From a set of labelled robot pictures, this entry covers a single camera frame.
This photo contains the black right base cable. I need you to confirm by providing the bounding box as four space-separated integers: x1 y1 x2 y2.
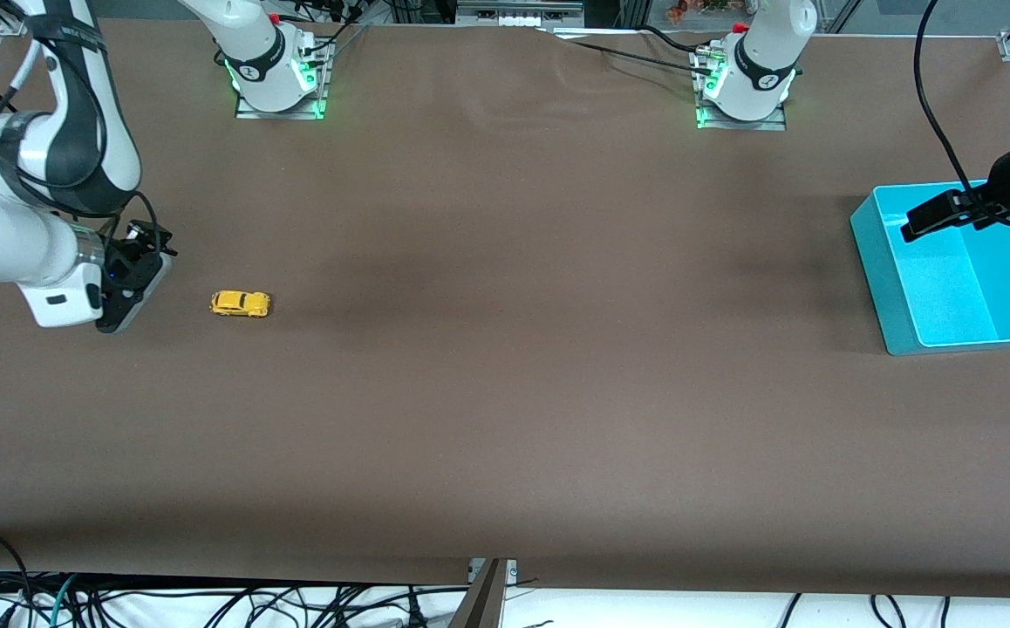
278 0 375 58

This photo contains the yellow beetle toy car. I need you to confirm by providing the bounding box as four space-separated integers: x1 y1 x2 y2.
210 290 272 318

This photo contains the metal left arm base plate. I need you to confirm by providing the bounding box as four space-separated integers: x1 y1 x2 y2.
694 52 788 133

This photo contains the orange background clutter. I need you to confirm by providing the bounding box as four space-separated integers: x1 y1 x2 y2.
665 0 752 24

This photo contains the grey power strip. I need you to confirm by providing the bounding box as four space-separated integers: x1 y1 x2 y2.
456 0 586 28

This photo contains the teal floor cable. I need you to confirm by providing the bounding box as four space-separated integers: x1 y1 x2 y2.
50 574 80 628

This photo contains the long black base cable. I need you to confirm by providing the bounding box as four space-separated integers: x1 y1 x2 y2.
540 28 720 78

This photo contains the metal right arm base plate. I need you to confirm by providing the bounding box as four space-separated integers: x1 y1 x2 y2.
235 52 328 121

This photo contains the brown table cover mat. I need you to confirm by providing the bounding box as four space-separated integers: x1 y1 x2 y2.
0 16 1010 599

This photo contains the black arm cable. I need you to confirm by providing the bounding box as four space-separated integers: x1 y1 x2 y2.
0 0 166 263
914 0 1010 230

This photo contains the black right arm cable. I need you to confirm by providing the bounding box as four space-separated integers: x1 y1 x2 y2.
0 0 166 263

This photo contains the turquoise plastic bin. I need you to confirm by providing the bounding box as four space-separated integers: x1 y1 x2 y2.
850 179 1010 357

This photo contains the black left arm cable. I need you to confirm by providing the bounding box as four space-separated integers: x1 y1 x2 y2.
914 0 1010 230

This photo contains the short black base cable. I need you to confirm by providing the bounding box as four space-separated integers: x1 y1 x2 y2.
640 24 711 55

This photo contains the aluminium table leg profile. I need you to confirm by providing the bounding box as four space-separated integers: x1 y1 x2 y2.
447 558 508 628

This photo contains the small metal table bracket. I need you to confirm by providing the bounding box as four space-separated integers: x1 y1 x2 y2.
467 558 520 584

